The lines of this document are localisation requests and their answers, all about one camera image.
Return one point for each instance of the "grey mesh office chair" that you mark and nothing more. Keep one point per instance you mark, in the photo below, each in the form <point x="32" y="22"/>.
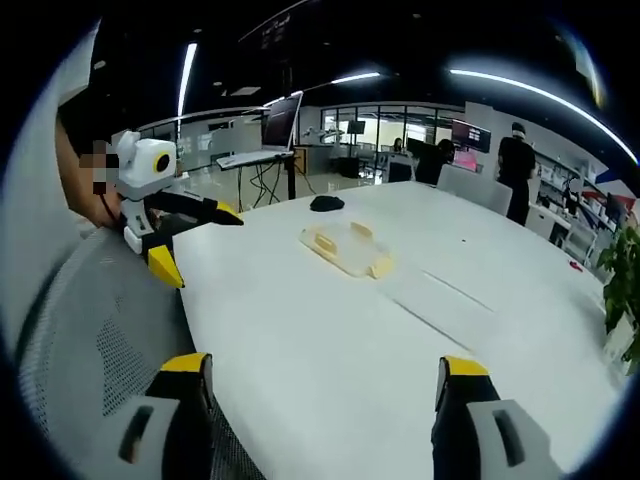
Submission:
<point x="100" y="320"/>

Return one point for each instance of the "white chair back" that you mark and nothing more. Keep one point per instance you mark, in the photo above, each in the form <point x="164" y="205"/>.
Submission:
<point x="475" y="189"/>

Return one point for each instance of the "white standing desk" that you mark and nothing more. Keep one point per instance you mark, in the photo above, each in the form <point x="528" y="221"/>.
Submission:
<point x="250" y="159"/>

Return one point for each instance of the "wooden cabinet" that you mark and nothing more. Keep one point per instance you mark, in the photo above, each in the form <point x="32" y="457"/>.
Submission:
<point x="300" y="160"/>

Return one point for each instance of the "white storage shelf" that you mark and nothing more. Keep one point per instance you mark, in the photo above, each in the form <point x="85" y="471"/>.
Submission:
<point x="585" y="200"/>

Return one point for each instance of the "cream plastic buckle part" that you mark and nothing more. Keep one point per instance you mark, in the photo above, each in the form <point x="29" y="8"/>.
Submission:
<point x="381" y="265"/>
<point x="324" y="242"/>

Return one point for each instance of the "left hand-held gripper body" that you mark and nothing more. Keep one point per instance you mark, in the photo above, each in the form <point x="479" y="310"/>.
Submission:
<point x="142" y="167"/>

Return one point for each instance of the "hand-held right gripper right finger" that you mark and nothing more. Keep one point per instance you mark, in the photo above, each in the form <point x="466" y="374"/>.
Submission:
<point x="480" y="430"/>

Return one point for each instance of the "long ceiling light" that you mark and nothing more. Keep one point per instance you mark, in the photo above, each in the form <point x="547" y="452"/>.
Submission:
<point x="540" y="97"/>
<point x="186" y="80"/>
<point x="356" y="78"/>

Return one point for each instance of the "open laptop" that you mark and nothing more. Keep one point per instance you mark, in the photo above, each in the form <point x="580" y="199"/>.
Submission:
<point x="280" y="122"/>

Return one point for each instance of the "black cloth lump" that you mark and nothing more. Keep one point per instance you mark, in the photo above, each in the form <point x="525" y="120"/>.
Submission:
<point x="327" y="203"/>

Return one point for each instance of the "small red object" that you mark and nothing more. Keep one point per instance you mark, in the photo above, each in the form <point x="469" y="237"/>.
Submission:
<point x="576" y="265"/>

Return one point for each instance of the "green potted plant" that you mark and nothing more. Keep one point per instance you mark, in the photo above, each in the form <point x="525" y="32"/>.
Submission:
<point x="622" y="280"/>

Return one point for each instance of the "wall monitor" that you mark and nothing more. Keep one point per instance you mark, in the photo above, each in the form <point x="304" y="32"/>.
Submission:
<point x="471" y="136"/>

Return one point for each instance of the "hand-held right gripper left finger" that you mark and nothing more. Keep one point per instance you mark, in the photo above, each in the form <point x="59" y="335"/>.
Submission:
<point x="170" y="430"/>

